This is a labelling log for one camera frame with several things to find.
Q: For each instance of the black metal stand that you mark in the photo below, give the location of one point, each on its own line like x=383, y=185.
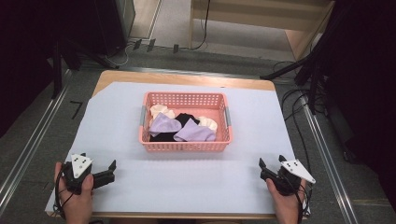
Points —
x=313, y=81
x=57, y=68

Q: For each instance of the pink plastic basket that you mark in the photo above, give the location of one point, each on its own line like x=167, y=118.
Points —
x=186, y=146

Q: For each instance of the person's left hand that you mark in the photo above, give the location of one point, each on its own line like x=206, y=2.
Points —
x=76, y=207

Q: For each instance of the wooden shelf unit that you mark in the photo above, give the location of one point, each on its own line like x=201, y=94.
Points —
x=299, y=37

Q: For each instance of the dark metal cabinet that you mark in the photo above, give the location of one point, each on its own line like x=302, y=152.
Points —
x=109, y=25

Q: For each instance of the metal floor rail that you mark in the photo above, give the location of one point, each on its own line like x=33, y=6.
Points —
x=186, y=73
x=28, y=152
x=330, y=161

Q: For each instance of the cream sock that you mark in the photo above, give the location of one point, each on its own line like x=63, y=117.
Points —
x=158, y=109
x=209, y=123

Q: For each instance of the person's right hand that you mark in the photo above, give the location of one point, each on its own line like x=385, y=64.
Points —
x=288, y=208

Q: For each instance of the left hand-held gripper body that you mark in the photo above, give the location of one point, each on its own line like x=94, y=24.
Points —
x=80, y=166

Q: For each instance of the white table mat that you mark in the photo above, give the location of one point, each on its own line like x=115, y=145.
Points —
x=186, y=182

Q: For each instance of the black sock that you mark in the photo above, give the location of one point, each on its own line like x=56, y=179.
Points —
x=186, y=118

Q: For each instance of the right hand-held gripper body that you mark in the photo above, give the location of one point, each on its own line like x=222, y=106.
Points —
x=295, y=169

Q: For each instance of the purple sock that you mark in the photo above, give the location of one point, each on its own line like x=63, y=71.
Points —
x=194, y=132
x=163, y=124

